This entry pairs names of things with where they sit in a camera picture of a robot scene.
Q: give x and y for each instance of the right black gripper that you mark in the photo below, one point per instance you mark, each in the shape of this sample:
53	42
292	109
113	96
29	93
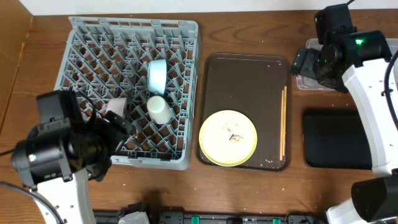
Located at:
302	64

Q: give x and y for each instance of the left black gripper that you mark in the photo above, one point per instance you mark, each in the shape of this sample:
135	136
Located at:
115	125

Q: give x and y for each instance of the pink saucer plate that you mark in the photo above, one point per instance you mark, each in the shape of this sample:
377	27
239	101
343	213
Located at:
117	106

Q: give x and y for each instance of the wooden chopstick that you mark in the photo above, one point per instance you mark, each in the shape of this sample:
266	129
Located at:
284	121
281	126

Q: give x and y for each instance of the cream white cup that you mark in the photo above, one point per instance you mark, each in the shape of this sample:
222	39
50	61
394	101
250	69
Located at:
159	110

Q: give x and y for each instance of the light blue bowl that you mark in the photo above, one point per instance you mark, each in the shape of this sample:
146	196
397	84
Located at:
157	76

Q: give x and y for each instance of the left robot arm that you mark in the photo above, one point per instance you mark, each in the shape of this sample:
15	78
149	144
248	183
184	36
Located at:
64	152

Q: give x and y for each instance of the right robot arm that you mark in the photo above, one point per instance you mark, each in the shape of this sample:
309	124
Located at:
359	63

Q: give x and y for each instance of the clear plastic bin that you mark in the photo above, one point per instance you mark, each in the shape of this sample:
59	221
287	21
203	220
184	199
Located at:
304	83

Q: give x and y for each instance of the brown serving tray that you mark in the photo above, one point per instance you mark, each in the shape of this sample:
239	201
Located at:
252	85

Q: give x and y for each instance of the black plastic bin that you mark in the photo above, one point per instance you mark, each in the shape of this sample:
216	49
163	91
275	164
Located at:
335	139

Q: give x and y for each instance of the grey plastic dish rack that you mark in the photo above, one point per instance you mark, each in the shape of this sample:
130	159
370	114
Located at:
107	58

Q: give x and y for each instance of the yellow plate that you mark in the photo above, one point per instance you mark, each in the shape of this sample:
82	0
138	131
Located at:
228	138

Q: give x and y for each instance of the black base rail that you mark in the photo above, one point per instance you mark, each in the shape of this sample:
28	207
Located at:
177	215

